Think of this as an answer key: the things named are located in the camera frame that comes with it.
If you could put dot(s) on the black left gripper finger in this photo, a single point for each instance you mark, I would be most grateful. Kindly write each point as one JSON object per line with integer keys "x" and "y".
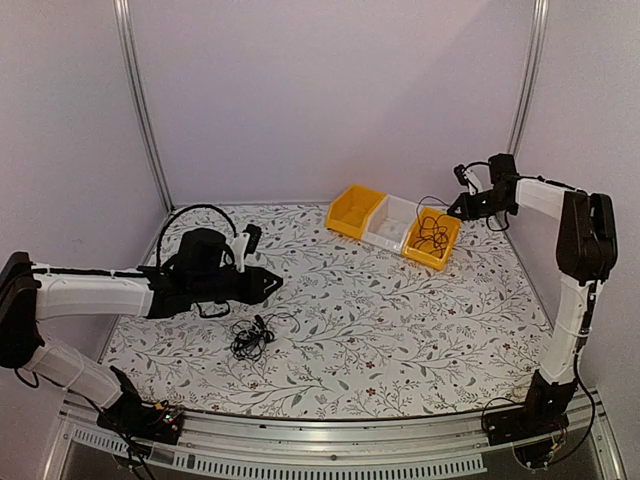
{"x": 258, "y": 294}
{"x": 263, "y": 278}

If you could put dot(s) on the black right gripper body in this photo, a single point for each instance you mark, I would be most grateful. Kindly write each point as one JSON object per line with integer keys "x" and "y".
{"x": 485, "y": 209}

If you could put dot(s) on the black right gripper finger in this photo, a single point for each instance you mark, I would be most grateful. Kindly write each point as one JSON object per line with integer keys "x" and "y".
{"x": 460, "y": 203}
{"x": 457, "y": 212}

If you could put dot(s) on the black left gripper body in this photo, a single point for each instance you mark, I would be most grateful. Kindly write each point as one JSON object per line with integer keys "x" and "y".
{"x": 209, "y": 288}

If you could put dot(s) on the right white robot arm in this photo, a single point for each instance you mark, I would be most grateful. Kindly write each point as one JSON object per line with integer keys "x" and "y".
{"x": 585, "y": 252}

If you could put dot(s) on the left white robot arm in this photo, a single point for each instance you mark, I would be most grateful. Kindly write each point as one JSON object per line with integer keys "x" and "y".
{"x": 31, "y": 293}

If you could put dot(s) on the right yellow plastic bin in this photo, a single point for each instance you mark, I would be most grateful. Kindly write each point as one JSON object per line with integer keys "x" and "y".
{"x": 431, "y": 238}

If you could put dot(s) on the yellow plastic bin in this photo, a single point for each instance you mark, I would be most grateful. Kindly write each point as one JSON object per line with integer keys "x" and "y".
{"x": 431, "y": 238}
{"x": 348, "y": 214}

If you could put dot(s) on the white translucent plastic bin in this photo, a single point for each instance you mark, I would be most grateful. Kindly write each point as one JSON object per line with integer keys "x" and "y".
{"x": 389, "y": 224}

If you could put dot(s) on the left yellow plastic bin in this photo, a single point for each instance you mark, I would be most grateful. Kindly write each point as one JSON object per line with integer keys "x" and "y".
{"x": 348, "y": 214}

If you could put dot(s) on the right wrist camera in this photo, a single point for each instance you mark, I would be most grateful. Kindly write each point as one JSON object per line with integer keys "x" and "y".
{"x": 467, "y": 178}

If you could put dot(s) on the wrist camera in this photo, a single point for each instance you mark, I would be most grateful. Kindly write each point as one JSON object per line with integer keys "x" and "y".
{"x": 244, "y": 244}
{"x": 467, "y": 178}

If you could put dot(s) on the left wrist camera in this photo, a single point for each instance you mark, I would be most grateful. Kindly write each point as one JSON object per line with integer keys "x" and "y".
{"x": 244, "y": 244}

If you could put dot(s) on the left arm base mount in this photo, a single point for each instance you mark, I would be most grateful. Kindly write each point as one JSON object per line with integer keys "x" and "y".
{"x": 161, "y": 422}

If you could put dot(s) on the right aluminium frame post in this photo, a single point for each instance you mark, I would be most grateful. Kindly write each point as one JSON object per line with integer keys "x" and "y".
{"x": 532, "y": 64}

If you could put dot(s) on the aluminium frame post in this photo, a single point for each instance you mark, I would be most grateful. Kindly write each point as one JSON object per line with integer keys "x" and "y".
{"x": 124, "y": 25}
{"x": 532, "y": 64}

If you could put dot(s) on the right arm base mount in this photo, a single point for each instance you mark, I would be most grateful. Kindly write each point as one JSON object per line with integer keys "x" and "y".
{"x": 530, "y": 422}

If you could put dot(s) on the aluminium front rail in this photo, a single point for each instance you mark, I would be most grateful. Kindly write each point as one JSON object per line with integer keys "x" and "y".
{"x": 220, "y": 446}

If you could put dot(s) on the left aluminium frame post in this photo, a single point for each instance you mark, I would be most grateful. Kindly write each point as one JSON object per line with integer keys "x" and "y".
{"x": 124, "y": 25}

